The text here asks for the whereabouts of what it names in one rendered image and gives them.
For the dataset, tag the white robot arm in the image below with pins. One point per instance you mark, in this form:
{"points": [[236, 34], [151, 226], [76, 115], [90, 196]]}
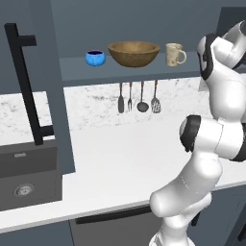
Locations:
{"points": [[221, 137]]}

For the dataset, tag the grey cabinet shelf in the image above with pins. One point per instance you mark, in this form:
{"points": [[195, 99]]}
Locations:
{"points": [[128, 70]]}

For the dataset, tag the open grey cabinet door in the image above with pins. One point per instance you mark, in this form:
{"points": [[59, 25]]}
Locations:
{"points": [[48, 80]]}

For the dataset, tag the grey base cabinet door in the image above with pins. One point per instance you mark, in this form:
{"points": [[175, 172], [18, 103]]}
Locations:
{"points": [[221, 217], [35, 235]]}

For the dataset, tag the hanging grey spatula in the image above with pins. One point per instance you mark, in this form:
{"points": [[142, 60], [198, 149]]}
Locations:
{"points": [[120, 102]]}

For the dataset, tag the hanging grey fork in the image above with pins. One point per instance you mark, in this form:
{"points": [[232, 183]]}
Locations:
{"points": [[129, 99]]}

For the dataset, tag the hanging grey ladle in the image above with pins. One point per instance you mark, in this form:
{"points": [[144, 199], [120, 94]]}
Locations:
{"points": [[142, 103]]}

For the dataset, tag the hanging slotted turner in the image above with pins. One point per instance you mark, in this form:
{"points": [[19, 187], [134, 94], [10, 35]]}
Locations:
{"points": [[155, 102]]}

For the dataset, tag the large wooden bowl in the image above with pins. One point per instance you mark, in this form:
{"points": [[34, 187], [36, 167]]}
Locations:
{"points": [[134, 53]]}

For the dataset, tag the small blue bowl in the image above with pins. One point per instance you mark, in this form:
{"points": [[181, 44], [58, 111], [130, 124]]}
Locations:
{"points": [[95, 58]]}

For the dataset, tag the beige speckled mug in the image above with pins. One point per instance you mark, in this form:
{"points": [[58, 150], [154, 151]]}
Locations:
{"points": [[173, 54]]}

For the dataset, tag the grey dishwasher front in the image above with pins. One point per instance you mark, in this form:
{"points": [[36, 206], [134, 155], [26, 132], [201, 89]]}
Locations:
{"points": [[115, 231]]}

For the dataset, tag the dark grey sink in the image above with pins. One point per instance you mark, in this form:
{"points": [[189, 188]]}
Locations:
{"points": [[29, 177]]}

